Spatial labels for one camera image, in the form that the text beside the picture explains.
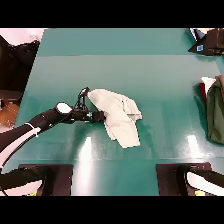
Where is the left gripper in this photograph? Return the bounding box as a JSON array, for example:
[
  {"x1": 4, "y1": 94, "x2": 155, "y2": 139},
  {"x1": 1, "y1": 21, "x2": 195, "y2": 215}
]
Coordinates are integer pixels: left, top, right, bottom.
[{"x1": 80, "y1": 110, "x2": 106, "y2": 123}]

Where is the white T-shirt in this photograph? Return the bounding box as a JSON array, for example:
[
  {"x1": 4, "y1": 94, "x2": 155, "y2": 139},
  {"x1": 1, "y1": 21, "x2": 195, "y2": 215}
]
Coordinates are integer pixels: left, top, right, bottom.
[{"x1": 86, "y1": 88, "x2": 143, "y2": 149}]

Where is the red garment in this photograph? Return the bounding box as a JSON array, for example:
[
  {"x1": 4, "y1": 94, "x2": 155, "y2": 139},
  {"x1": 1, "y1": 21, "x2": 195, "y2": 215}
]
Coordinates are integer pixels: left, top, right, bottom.
[{"x1": 199, "y1": 82, "x2": 208, "y2": 102}]

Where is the white garment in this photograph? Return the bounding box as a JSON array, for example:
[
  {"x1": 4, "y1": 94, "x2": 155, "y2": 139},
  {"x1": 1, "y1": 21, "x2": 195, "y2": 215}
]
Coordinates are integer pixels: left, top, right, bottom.
[{"x1": 200, "y1": 76, "x2": 218, "y2": 95}]

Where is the green garment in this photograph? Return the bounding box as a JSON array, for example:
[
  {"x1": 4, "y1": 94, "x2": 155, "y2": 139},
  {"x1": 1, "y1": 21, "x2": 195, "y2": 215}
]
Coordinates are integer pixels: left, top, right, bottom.
[{"x1": 205, "y1": 75, "x2": 224, "y2": 145}]

